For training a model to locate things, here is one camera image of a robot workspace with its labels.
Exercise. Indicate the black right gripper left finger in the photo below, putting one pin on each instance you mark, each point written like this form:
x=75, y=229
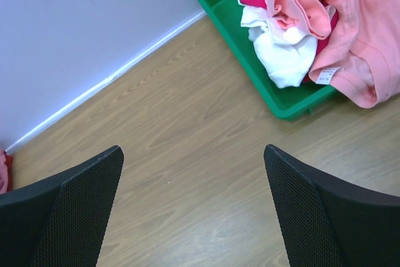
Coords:
x=61, y=220

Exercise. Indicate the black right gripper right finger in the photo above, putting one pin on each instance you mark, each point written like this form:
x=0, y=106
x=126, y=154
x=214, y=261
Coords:
x=327, y=221

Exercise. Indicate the salmon pink t-shirt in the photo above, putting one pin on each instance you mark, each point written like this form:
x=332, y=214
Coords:
x=361, y=59

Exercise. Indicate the folded red t-shirt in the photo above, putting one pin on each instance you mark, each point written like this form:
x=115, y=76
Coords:
x=9, y=164

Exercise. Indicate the white t-shirt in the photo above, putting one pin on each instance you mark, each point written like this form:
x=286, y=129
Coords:
x=281, y=54

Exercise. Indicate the green plastic bin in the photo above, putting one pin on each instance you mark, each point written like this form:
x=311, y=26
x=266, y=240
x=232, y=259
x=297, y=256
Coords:
x=287, y=103

